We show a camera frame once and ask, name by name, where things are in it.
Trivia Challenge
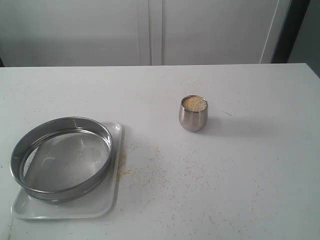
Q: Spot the white rectangular plastic tray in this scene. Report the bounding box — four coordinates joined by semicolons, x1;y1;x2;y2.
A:
11;122;124;220

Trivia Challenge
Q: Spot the stainless steel cup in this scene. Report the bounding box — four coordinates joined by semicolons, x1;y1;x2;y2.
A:
178;95;209;132

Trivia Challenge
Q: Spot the round stainless steel sieve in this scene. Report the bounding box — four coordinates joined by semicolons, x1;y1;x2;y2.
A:
10;116;115;202

